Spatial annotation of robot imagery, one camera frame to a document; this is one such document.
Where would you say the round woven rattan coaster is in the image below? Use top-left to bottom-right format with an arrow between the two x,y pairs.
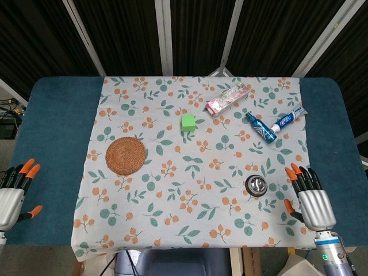
105,136 -> 147,175

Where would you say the cardboard box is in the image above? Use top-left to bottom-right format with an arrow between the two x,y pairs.
240,247 -> 263,276

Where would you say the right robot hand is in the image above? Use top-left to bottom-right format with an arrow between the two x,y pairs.
283,163 -> 337,232

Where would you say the cables bundle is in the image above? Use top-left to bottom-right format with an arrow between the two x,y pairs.
0,97 -> 27,127

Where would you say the floral print tablecloth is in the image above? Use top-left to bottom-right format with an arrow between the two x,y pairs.
70,75 -> 319,262

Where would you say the green cube block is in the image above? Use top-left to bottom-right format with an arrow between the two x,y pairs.
181,114 -> 197,133

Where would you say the white partition frame post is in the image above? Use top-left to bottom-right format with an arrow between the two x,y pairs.
208,0 -> 245,77
154,0 -> 174,77
62,0 -> 106,77
292,0 -> 357,78

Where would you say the blue spray bottle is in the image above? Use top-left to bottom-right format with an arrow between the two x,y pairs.
245,112 -> 278,144

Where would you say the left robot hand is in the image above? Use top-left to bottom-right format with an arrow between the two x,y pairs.
0,158 -> 44,232

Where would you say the white blue toothpaste tube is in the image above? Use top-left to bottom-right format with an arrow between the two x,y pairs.
271,105 -> 308,133

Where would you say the pink floral toothpaste box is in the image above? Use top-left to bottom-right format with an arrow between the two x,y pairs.
205,81 -> 253,118

